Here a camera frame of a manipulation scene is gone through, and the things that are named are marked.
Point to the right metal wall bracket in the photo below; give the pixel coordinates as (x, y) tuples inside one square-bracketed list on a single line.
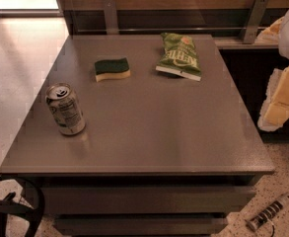
[(249, 31)]

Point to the left metal wall bracket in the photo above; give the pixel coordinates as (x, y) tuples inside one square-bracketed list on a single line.
[(110, 14)]

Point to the lower grey drawer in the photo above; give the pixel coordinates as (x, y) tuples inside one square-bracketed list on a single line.
[(141, 225)]

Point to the upper grey drawer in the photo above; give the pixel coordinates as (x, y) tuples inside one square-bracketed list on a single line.
[(140, 200)]

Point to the green jalapeno chip bag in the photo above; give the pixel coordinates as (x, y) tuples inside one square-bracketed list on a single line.
[(180, 57)]

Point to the green and yellow sponge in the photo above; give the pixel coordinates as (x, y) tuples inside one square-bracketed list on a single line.
[(112, 69)]

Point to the grey drawer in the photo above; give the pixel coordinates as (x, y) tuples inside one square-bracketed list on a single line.
[(141, 225), (140, 200)]

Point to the silver 7up can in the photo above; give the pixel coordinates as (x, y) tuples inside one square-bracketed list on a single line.
[(63, 103)]

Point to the black chair base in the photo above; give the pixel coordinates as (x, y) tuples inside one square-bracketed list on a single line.
[(32, 215)]

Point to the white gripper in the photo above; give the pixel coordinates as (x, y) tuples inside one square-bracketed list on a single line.
[(275, 109)]

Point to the metal wall bracket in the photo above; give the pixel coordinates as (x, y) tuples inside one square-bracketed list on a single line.
[(110, 14), (249, 31)]

